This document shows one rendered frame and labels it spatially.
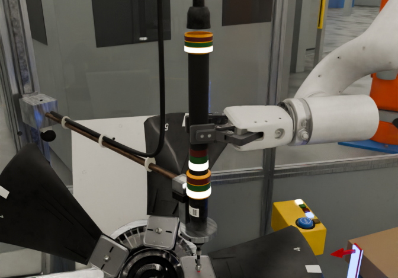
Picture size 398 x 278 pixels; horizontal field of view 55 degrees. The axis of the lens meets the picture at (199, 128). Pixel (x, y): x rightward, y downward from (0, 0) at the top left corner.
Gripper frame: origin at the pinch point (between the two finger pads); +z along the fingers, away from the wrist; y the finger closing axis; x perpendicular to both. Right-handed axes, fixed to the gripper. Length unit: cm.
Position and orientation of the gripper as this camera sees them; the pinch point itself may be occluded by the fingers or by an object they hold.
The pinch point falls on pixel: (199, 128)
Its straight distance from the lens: 65.0
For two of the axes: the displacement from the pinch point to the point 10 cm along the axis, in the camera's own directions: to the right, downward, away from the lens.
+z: -9.8, 0.7, -1.9
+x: 0.1, -9.3, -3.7
